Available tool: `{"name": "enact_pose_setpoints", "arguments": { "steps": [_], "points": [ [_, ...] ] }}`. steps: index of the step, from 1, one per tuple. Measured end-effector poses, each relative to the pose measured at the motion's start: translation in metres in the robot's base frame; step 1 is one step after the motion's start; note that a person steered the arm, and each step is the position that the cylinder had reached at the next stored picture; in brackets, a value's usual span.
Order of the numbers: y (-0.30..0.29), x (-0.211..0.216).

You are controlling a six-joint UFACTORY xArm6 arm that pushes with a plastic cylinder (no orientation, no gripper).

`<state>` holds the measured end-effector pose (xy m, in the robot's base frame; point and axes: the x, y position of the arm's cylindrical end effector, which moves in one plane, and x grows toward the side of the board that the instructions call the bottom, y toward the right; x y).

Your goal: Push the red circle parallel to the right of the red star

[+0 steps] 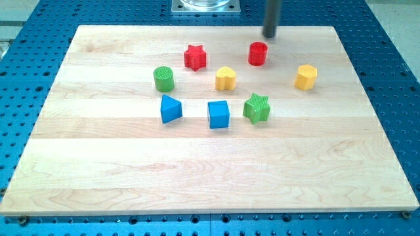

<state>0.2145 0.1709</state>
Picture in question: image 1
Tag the blue triangle block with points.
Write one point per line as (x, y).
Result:
(170, 109)

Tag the blue cube block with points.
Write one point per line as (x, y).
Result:
(219, 114)

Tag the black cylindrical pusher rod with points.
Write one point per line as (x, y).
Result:
(271, 18)

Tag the red star block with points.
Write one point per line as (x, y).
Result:
(195, 57)

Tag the right board stop screw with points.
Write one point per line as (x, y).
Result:
(406, 215)

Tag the light wooden board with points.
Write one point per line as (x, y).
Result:
(99, 146)

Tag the green cylinder block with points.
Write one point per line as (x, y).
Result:
(163, 78)

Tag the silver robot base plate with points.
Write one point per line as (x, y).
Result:
(205, 6)

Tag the yellow heart block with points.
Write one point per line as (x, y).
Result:
(225, 79)

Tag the green star block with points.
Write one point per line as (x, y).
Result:
(256, 108)

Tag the red cylinder block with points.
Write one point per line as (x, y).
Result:
(257, 53)

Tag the board stop screw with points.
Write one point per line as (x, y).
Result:
(22, 220)
(406, 215)

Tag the left board stop screw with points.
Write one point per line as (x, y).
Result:
(22, 220)

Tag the yellow hexagon block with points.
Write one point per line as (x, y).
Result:
(306, 77)

